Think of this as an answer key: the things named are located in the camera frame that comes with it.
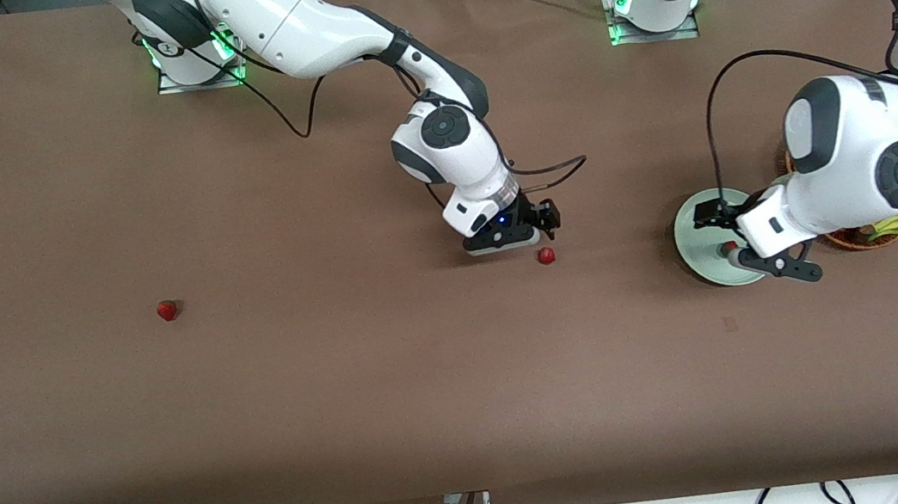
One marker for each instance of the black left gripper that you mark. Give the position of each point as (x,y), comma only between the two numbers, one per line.
(709,213)

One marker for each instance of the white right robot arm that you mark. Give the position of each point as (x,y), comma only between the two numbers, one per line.
(297,20)

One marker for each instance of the brown wicker basket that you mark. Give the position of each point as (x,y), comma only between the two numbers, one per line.
(855,239)

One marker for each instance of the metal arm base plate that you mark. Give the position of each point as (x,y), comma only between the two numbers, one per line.
(176,86)
(646,38)

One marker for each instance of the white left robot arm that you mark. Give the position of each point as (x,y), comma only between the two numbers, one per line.
(852,147)

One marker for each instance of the brown paper table cover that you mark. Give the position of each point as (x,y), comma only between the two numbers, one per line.
(431,376)

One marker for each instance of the light green round plate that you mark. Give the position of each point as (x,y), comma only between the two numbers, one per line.
(705,253)

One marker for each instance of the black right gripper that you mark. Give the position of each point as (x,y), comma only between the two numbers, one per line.
(531,212)

